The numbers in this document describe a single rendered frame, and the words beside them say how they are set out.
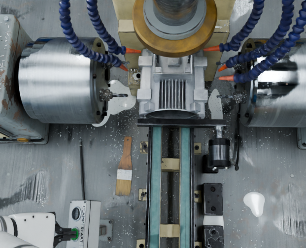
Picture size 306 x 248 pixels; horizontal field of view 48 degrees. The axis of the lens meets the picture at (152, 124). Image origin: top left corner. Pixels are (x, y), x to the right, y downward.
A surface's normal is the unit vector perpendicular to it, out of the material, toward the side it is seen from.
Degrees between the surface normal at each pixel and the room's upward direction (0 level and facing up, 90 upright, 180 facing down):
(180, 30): 0
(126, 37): 90
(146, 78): 0
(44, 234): 50
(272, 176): 0
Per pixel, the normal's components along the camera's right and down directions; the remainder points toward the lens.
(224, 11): -0.03, 0.97
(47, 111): -0.04, 0.77
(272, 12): -0.04, -0.25
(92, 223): 0.76, -0.14
